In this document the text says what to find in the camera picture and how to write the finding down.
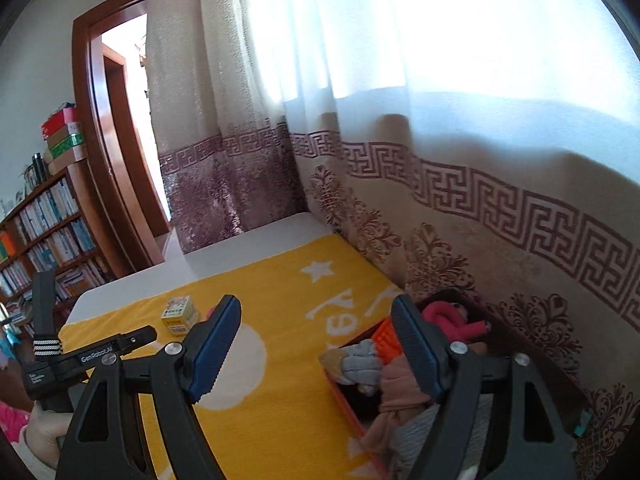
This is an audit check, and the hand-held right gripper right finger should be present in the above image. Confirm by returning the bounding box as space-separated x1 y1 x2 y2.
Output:
390 294 576 480

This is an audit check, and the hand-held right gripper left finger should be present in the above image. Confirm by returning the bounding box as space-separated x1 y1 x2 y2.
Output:
55 294 243 480

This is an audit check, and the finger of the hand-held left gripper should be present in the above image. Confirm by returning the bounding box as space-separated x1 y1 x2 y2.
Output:
114 325 159 357

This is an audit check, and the orange cube toy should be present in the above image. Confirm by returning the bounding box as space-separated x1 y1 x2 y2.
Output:
372 317 406 361

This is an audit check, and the dusty pink knotted cloth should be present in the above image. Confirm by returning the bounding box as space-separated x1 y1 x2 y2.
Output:
360 342 436 461

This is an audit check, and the large pink foam roller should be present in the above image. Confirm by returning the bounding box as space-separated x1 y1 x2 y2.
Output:
420 301 493 346

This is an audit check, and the small yellow box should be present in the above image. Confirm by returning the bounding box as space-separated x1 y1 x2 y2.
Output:
161 296 200 337

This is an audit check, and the grey and tan sock ball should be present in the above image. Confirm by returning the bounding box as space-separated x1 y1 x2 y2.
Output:
320 339 396 386

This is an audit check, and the red cardboard box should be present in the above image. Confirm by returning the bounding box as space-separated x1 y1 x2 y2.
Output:
320 287 591 480

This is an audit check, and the person's left hand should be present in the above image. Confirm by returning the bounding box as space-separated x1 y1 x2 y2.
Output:
22 402 73 471

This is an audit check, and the yellow and white blanket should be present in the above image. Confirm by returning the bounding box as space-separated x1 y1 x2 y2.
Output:
57 234 406 480

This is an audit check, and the beige floral curtain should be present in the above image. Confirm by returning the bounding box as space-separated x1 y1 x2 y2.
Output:
285 85 640 480

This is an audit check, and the large wooden bookshelf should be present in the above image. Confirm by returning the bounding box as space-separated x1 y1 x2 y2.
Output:
0 160 121 341

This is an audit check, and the beige curtain mauve hem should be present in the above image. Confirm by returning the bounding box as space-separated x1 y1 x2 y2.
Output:
145 0 313 256

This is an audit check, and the tan cardboard box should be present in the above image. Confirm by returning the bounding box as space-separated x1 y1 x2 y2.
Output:
47 149 90 176

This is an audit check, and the green box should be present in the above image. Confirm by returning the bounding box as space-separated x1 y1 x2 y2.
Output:
50 132 86 158

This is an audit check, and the red gift box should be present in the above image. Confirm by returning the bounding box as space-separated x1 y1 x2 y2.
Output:
41 106 80 140

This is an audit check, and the sheer white curtain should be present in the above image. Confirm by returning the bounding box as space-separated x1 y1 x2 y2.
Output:
235 0 640 186

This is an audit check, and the black white-striped strap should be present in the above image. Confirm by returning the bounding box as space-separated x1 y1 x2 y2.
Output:
31 270 63 358

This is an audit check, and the wooden door frame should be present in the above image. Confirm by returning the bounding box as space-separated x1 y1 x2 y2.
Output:
72 0 173 281

